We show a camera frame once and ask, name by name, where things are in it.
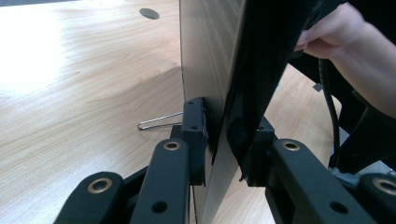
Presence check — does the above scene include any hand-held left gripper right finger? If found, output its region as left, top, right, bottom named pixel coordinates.
left=242, top=116, right=376, bottom=224

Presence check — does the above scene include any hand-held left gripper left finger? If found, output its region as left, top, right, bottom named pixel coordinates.
left=130, top=96, right=208, bottom=224

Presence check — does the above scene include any panda picture board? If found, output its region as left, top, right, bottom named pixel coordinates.
left=178, top=0, right=325, bottom=224

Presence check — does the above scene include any dark round table hole cap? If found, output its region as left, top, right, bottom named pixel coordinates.
left=138, top=7, right=161, bottom=21

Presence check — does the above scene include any metal wire stand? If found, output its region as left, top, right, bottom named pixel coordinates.
left=136, top=111, right=185, bottom=131

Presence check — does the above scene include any right hand-held gripper cable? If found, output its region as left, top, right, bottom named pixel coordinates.
left=318, top=58, right=342, bottom=170

